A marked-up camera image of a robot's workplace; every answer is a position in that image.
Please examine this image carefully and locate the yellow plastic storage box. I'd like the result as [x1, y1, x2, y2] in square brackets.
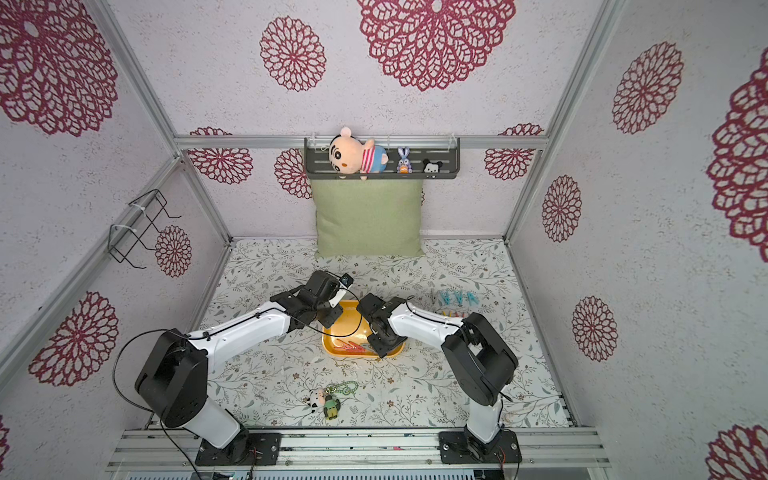
[322, 300, 378, 359]

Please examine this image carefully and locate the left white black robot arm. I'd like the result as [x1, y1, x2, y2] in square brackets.
[135, 270, 353, 450]

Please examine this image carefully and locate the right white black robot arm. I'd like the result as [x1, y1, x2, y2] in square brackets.
[356, 294, 519, 447]

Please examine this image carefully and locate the green square pillow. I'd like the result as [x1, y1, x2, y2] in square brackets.
[311, 180, 423, 257]

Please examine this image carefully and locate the pink boy plush doll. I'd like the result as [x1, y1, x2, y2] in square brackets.
[328, 127, 389, 180]

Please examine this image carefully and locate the small blue bunny figure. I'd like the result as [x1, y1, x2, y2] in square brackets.
[397, 147, 412, 174]

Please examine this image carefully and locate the black white mouse figure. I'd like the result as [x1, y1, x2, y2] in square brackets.
[423, 159, 443, 175]

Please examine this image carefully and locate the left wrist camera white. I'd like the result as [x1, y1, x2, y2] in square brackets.
[330, 273, 354, 307]

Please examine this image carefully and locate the green toy keychain with chain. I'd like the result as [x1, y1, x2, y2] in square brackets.
[322, 381, 359, 420]

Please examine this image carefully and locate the cow plush keychain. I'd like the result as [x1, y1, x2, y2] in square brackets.
[304, 388, 326, 413]

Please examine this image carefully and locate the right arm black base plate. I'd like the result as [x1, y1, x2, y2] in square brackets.
[438, 428, 522, 465]

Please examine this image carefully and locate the dark metal wall shelf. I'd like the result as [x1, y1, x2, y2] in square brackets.
[303, 135, 461, 180]

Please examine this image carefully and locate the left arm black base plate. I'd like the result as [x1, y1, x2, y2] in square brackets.
[194, 431, 282, 467]

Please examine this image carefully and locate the black wire wall rack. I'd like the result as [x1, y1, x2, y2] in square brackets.
[106, 188, 180, 270]

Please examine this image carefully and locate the aluminium front rail frame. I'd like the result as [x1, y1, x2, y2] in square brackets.
[99, 427, 617, 479]

